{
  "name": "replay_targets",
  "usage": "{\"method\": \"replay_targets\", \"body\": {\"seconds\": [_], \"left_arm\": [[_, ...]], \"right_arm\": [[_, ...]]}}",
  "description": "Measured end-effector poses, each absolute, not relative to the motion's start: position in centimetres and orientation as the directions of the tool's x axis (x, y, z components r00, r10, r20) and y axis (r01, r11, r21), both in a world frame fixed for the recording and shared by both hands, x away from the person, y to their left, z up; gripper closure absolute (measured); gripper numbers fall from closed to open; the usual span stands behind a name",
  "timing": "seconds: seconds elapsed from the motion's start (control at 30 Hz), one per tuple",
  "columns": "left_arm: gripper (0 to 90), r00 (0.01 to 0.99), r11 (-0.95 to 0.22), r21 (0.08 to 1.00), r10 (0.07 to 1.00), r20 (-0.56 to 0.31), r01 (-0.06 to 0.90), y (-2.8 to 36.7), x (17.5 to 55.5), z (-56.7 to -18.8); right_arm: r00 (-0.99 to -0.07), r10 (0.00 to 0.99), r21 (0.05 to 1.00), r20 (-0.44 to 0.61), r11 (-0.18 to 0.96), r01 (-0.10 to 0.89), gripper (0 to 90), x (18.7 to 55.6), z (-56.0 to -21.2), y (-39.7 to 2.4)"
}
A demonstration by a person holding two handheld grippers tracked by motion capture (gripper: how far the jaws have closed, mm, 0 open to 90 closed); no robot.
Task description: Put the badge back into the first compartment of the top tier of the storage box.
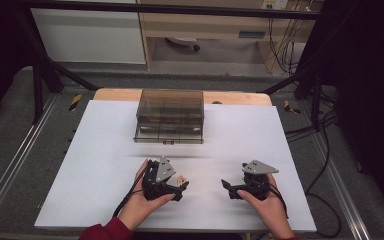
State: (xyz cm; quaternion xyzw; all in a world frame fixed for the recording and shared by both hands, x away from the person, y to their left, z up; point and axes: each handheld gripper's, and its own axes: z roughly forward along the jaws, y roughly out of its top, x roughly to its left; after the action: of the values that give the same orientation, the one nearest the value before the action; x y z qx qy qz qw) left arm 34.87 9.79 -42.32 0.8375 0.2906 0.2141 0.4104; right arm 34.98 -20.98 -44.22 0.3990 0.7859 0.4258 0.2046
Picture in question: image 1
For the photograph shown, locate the white chair base with caster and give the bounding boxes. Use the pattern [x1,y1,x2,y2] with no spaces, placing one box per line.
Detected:
[165,36,201,53]

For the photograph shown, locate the black floor cables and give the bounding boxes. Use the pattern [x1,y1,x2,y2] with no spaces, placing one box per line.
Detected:
[284,109,343,239]

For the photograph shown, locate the person's left hand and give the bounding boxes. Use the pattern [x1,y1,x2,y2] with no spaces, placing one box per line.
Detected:
[118,159,176,231]

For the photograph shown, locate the transparent brown drawer box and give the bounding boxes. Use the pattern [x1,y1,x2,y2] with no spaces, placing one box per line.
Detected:
[133,89,205,145]

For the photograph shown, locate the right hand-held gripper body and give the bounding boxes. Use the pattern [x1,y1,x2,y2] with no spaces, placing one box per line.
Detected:
[229,159,280,202]

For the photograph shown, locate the white wall socket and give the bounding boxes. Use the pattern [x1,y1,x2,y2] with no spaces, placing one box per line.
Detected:
[261,0,289,10]

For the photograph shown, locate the black metal stand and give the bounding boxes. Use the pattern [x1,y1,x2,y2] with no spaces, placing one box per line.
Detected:
[261,63,324,131]
[14,9,99,125]

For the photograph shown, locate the white cabinet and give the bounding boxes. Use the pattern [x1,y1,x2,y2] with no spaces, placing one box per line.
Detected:
[31,0,147,65]

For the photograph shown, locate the person's right hand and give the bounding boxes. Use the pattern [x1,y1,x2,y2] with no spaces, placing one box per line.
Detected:
[236,173,294,239]

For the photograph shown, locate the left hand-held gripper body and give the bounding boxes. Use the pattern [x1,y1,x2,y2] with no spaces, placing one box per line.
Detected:
[142,155,184,202]

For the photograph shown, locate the yellow black tape strip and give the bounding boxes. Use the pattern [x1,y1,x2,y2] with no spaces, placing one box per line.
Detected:
[283,99,302,115]
[68,93,83,112]

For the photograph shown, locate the light wooden desk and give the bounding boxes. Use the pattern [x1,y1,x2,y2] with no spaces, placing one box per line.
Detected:
[136,0,324,71]

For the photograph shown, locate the bundle of hanging cables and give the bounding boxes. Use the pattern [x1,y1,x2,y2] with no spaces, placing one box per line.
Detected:
[268,16,306,76]

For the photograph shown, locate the white table board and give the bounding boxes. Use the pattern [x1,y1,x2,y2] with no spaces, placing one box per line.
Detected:
[34,99,318,233]

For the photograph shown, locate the wooden table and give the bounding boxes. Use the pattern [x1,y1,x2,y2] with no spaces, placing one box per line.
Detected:
[93,87,273,107]

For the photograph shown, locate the black metal crossbar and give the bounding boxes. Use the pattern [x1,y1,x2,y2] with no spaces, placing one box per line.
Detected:
[16,0,321,20]

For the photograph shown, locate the aluminium rail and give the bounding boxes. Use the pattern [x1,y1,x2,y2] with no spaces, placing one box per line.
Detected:
[313,133,371,240]
[0,94,59,228]

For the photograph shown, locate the right hand-held gripper black cable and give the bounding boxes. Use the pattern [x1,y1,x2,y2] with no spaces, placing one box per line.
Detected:
[268,183,289,219]

